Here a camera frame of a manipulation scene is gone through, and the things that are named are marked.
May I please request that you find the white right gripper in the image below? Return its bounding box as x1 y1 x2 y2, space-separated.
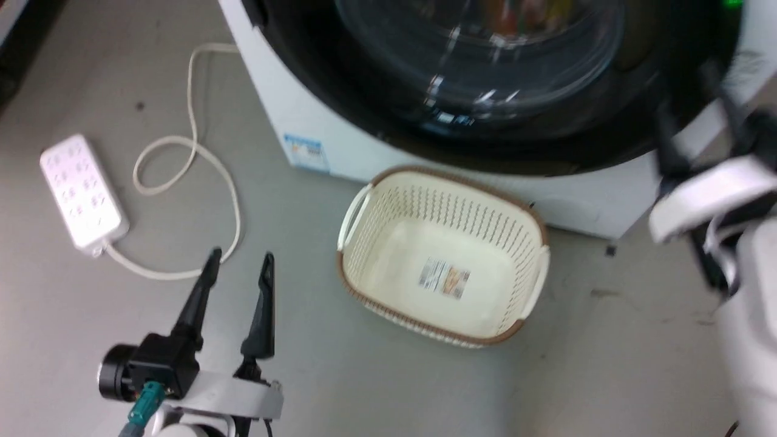
647 59 777 245

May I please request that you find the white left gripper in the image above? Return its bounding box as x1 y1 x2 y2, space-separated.
159 247 284 422

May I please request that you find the white washing machine body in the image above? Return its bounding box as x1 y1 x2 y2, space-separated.
217 0 777 241

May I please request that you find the black round washing machine door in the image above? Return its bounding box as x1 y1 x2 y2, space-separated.
243 0 745 177

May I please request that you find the cream plastic laundry basket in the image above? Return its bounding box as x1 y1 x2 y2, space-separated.
336 165 552 349

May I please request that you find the blue energy label sticker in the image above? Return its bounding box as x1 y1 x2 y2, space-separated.
283 134 331 175

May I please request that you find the white power strip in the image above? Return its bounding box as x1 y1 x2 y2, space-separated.
39 134 130 257

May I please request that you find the printed basket label sticker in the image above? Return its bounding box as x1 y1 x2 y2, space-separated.
418 257 472 300

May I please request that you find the dark furniture edge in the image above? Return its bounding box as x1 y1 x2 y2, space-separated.
0 0 69 110

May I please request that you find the teal camera cable connector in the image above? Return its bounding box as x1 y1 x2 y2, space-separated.
119 381 166 437

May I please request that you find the white power strip cable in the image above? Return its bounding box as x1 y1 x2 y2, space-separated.
103 42 242 281

